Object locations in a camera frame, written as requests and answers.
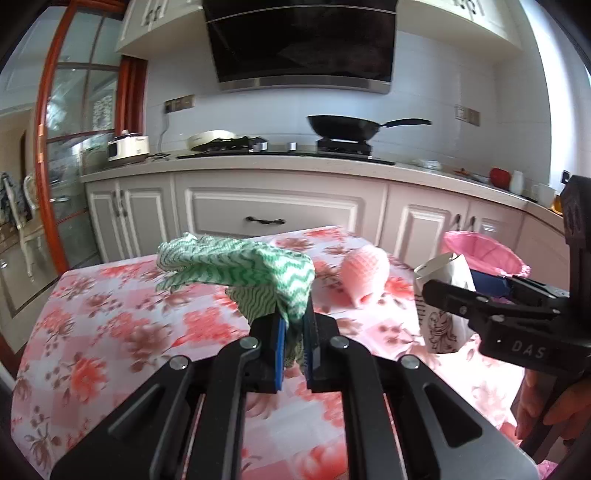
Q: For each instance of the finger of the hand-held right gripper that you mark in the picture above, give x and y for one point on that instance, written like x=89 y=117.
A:
x=461 y=302
x=491 y=282

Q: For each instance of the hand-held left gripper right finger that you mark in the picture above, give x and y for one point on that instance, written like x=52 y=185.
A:
x=310 y=350

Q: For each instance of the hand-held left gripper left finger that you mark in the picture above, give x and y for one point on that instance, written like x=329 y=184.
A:
x=278 y=350

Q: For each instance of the pink-lined trash bin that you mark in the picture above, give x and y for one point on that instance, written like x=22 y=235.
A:
x=485 y=254

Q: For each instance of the white printed paper bag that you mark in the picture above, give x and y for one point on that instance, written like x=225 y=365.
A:
x=438 y=323

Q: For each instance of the green white striped cloth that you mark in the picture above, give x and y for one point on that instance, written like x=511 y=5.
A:
x=258 y=267

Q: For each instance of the person's right hand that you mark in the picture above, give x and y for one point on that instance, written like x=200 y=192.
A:
x=570 y=406

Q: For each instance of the pink foam fruit net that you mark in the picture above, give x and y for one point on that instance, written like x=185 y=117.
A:
x=364 y=277

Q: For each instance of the white mug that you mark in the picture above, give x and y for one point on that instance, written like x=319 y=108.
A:
x=544 y=196

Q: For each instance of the white jar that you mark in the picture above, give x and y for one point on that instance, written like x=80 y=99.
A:
x=516 y=182

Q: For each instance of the glass oil bottle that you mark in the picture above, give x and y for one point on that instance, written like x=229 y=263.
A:
x=557 y=203

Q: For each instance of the small white dish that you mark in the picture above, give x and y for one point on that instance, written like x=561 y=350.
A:
x=480 y=178

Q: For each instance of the red round container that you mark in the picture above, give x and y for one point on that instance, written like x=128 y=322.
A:
x=500 y=177

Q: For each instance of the red flat lid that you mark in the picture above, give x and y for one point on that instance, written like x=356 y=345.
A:
x=461 y=171

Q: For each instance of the white base cabinets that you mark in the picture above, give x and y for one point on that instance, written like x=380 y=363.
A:
x=323 y=203

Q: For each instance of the pink floral tablecloth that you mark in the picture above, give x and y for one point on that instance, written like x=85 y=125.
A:
x=115 y=323

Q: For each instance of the black gas stove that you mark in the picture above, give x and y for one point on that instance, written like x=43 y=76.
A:
x=300 y=154

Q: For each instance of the black wok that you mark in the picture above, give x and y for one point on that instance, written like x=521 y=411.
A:
x=341 y=127

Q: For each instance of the white lidded pot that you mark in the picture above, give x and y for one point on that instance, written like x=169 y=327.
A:
x=207 y=138

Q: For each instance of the white rice cooker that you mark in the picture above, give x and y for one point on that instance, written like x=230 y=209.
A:
x=129 y=147

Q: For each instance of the white wooden chair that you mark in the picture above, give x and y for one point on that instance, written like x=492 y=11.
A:
x=30 y=194

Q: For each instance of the black range hood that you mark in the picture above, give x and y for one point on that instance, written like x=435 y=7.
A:
x=300 y=41

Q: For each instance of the red framed glass door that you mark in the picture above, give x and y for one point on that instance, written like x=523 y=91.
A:
x=46 y=138

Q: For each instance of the square brown wall outlet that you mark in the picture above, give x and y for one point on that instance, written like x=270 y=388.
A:
x=460 y=113
x=473 y=117

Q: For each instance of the white wall cabinet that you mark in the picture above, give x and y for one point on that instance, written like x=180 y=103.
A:
x=461 y=21
x=157 y=23

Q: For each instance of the long brown wall outlet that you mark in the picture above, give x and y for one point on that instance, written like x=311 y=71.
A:
x=180 y=103

